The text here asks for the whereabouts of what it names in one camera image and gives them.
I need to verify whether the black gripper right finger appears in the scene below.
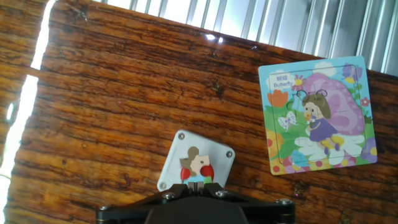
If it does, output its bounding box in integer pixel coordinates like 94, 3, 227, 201
198, 183, 296, 224

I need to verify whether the colourful butterfly puzzle board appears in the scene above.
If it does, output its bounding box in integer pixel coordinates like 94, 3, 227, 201
257, 55, 378, 176

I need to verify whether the girl head puzzle piece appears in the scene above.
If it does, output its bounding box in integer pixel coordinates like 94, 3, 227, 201
179, 146, 215, 189

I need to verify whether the white box with red button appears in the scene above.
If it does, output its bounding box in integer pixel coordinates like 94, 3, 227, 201
157, 129, 236, 192

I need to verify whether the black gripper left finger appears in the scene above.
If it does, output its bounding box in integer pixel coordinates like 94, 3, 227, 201
96, 184, 195, 224

